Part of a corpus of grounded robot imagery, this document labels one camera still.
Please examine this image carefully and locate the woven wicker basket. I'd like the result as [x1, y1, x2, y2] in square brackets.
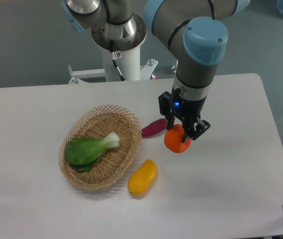
[59, 105, 142, 190]

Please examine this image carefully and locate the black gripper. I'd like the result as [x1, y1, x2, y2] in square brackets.
[158, 88, 211, 143]

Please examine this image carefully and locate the green bok choy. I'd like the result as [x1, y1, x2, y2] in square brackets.
[64, 132, 120, 172]

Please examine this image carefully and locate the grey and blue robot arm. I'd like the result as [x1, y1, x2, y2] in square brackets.
[61, 0, 249, 141]

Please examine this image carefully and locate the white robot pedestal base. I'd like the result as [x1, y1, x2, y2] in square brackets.
[67, 13, 159, 85]

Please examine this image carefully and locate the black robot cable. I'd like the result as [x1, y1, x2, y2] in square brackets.
[101, 0, 127, 82]

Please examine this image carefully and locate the orange fruit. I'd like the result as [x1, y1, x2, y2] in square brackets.
[164, 124, 192, 153]

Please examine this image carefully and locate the purple sweet potato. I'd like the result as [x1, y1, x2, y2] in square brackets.
[141, 119, 167, 137]

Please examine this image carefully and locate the yellow mango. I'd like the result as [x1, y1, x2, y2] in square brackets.
[127, 159, 157, 197]

